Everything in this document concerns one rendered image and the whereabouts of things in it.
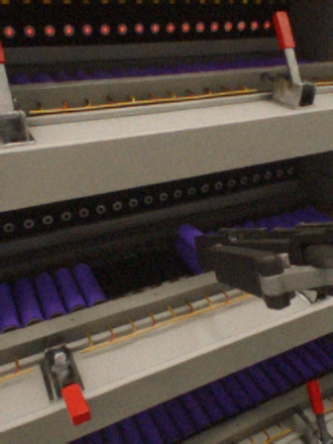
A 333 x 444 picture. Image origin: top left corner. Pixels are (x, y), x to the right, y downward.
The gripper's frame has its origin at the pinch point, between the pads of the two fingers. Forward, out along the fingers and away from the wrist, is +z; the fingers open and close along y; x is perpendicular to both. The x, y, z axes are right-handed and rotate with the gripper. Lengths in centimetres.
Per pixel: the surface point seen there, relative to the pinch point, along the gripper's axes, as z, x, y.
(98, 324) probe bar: 6.6, -4.6, -11.3
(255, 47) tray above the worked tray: 14.7, 22.9, 18.5
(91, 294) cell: 9.8, -2.4, -10.7
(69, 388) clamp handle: -0.5, -6.4, -15.5
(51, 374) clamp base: 2.7, -6.1, -16.3
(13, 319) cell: 9.6, -2.5, -18.1
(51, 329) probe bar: 6.6, -3.7, -15.4
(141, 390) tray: 3.5, -10.3, -9.5
